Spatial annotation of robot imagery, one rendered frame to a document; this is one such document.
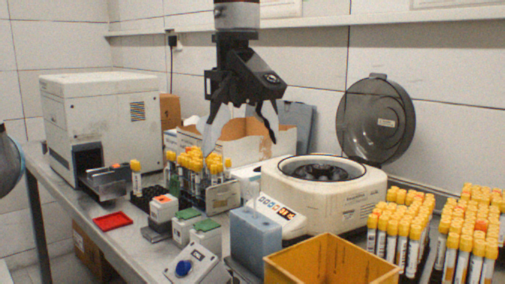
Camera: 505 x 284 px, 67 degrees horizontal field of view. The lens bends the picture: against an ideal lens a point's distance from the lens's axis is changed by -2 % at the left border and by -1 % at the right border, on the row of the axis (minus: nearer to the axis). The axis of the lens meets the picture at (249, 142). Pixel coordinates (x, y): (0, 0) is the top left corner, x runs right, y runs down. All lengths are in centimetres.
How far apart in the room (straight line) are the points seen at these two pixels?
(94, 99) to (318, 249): 74
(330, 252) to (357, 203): 20
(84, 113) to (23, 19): 136
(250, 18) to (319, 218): 40
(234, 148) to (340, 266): 49
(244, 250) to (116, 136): 61
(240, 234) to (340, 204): 21
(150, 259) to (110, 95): 54
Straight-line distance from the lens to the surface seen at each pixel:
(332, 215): 79
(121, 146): 118
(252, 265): 69
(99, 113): 114
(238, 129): 133
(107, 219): 95
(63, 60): 246
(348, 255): 62
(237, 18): 62
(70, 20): 248
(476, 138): 98
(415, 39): 102
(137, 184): 99
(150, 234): 83
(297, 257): 61
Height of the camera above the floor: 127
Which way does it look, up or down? 14 degrees down
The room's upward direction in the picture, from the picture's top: straight up
